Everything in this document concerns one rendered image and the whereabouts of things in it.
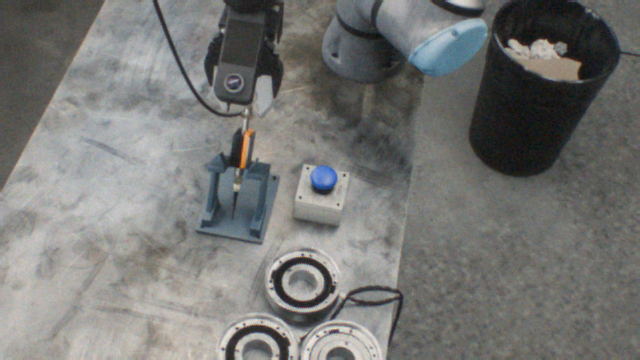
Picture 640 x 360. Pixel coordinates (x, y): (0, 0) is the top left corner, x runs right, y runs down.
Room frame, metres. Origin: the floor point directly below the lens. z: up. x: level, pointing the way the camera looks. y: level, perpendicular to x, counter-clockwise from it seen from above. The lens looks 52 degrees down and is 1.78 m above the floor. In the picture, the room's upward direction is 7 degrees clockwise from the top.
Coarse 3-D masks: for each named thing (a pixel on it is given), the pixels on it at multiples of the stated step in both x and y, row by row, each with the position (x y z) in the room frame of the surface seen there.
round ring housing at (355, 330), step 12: (324, 324) 0.49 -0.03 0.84; (336, 324) 0.50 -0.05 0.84; (348, 324) 0.50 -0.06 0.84; (312, 336) 0.48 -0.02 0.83; (324, 336) 0.48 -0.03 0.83; (360, 336) 0.49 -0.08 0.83; (372, 336) 0.48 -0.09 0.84; (312, 348) 0.46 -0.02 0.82; (324, 348) 0.46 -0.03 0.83; (336, 348) 0.47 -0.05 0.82; (348, 348) 0.47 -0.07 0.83; (372, 348) 0.47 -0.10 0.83
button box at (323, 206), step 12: (312, 168) 0.75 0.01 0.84; (300, 180) 0.72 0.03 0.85; (300, 192) 0.70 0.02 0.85; (312, 192) 0.70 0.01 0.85; (324, 192) 0.70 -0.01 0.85; (336, 192) 0.71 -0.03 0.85; (300, 204) 0.68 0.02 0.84; (312, 204) 0.68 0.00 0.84; (324, 204) 0.68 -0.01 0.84; (336, 204) 0.68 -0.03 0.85; (300, 216) 0.68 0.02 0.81; (312, 216) 0.68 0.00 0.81; (324, 216) 0.68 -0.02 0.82; (336, 216) 0.68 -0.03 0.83
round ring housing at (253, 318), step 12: (252, 312) 0.50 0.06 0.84; (228, 324) 0.48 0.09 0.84; (240, 324) 0.48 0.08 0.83; (252, 324) 0.49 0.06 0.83; (264, 324) 0.49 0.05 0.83; (276, 324) 0.49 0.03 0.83; (228, 336) 0.46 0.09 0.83; (252, 336) 0.47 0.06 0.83; (264, 336) 0.47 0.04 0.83; (288, 336) 0.47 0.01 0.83; (216, 348) 0.44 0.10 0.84; (240, 348) 0.45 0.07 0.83; (252, 348) 0.46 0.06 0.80; (264, 348) 0.46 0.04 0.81; (276, 348) 0.46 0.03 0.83
